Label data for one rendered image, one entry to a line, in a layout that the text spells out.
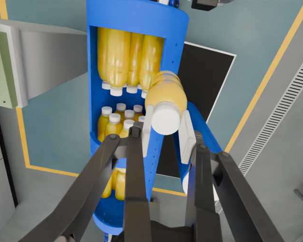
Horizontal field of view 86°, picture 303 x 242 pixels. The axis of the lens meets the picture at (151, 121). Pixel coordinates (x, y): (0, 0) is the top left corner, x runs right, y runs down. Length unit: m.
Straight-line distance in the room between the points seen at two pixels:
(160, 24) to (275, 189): 2.85
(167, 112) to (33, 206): 3.35
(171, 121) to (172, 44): 0.28
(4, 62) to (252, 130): 2.16
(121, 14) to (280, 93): 1.92
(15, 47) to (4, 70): 0.10
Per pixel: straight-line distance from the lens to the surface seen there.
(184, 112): 0.20
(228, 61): 1.63
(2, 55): 0.82
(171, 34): 0.45
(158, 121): 0.21
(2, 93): 0.88
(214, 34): 1.72
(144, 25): 0.41
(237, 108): 1.99
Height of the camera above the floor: 1.64
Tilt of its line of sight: 63 degrees down
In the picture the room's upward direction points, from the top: 177 degrees counter-clockwise
